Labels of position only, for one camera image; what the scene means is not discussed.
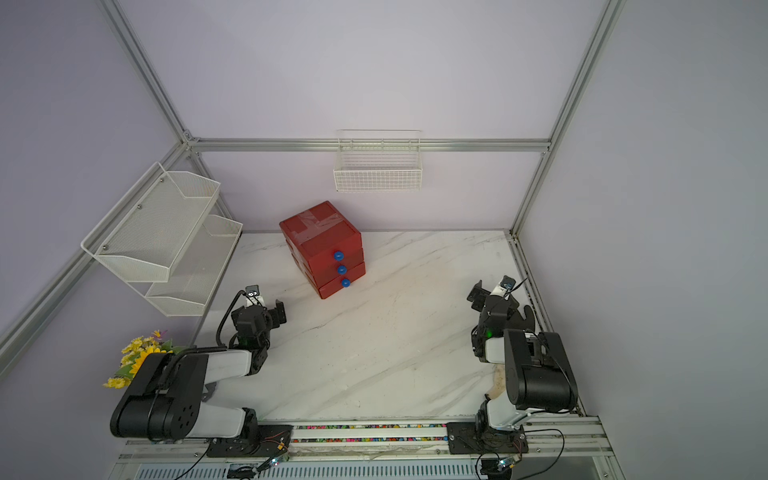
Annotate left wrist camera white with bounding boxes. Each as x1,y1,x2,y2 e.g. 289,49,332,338
244,285,264,307

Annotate red drawer cabinet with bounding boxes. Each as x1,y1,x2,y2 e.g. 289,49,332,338
279,201,366,299

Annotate white mesh two-tier shelf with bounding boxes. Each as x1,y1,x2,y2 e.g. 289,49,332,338
81,163,243,317

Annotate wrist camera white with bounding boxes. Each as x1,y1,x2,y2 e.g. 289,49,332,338
491,275,517,300
244,285,264,307

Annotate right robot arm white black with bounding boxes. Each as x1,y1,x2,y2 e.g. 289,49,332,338
446,276,579,455

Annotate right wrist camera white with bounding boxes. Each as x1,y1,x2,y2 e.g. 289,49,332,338
491,275,517,300

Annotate beige cloth glove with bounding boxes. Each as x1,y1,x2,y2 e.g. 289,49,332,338
485,365,507,400

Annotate yellow artificial flowers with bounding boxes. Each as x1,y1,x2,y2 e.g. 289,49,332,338
103,330,184,390

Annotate white wire wall basket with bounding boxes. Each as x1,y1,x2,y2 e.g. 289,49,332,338
333,129,423,193

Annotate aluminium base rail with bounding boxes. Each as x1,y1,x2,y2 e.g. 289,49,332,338
116,415,614,464

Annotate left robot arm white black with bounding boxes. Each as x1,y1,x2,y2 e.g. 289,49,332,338
109,285,293,460

